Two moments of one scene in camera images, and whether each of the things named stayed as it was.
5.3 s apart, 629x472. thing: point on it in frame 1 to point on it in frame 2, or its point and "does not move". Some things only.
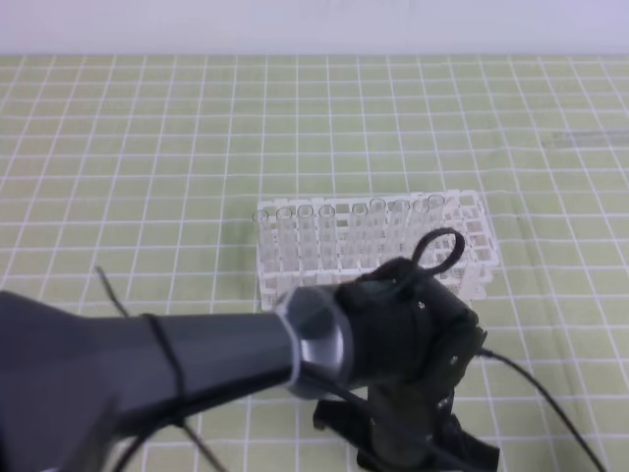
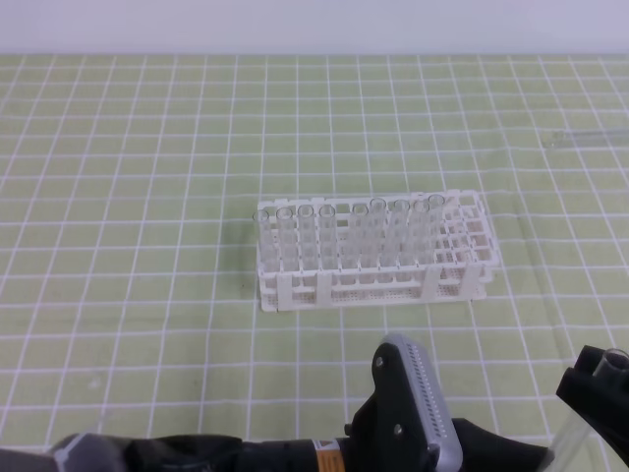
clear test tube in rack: [261, 240] does not move
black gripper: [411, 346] to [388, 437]
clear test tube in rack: [400, 229] does not move
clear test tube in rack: [360, 222] does not move
